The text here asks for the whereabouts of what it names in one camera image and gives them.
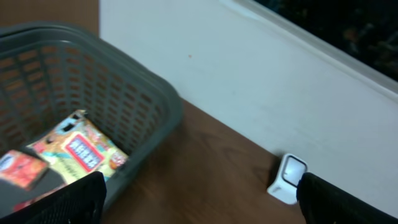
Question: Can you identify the yellow snack bag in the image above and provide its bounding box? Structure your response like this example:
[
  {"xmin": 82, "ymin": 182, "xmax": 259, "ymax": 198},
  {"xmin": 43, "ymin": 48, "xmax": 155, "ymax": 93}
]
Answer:
[{"xmin": 27, "ymin": 110, "xmax": 128, "ymax": 184}]

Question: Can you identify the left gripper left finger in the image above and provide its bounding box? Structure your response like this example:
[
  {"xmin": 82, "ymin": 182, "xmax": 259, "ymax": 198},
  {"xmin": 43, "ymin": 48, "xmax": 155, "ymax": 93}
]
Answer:
[{"xmin": 1, "ymin": 171, "xmax": 106, "ymax": 224}]

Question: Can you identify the brown chocolate bar wrapper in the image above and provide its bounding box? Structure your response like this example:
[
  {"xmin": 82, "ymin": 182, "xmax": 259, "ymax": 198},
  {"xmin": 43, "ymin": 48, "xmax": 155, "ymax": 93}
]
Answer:
[{"xmin": 13, "ymin": 184, "xmax": 66, "ymax": 212}]

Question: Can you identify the grey plastic shopping basket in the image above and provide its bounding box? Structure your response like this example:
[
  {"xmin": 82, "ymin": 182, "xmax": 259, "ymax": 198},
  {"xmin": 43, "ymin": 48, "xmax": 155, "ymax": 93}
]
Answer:
[{"xmin": 1, "ymin": 22, "xmax": 183, "ymax": 208}]

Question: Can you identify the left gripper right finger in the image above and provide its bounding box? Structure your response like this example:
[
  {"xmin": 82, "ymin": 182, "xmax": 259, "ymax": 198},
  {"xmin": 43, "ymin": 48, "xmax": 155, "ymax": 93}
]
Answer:
[{"xmin": 296, "ymin": 172, "xmax": 397, "ymax": 224}]

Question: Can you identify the small orange snack packet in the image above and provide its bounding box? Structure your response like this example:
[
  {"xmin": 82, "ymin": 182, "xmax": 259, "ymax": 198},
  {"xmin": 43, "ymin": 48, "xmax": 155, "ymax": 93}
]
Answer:
[{"xmin": 1, "ymin": 150, "xmax": 49, "ymax": 190}]

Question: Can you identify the white barcode scanner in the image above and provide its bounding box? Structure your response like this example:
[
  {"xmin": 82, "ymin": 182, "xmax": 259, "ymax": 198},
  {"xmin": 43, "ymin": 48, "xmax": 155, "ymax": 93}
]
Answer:
[{"xmin": 267, "ymin": 153, "xmax": 308, "ymax": 205}]

